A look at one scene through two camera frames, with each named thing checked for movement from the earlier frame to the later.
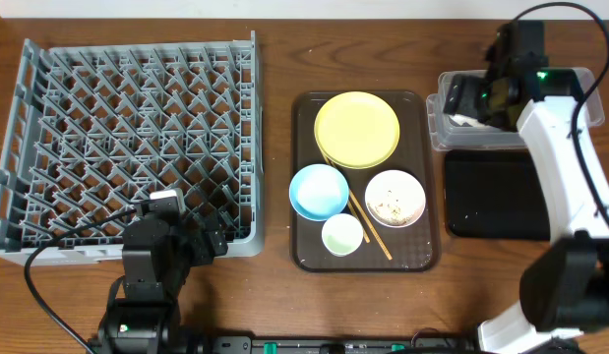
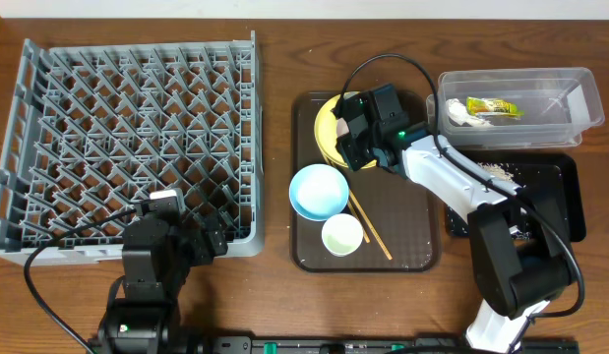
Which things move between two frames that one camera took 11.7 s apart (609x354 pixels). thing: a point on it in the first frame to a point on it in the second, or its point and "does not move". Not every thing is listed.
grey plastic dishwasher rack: (91, 130) does not move
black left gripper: (198, 238) does not move
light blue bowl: (319, 191) does not move
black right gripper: (463, 96) to (347, 147)
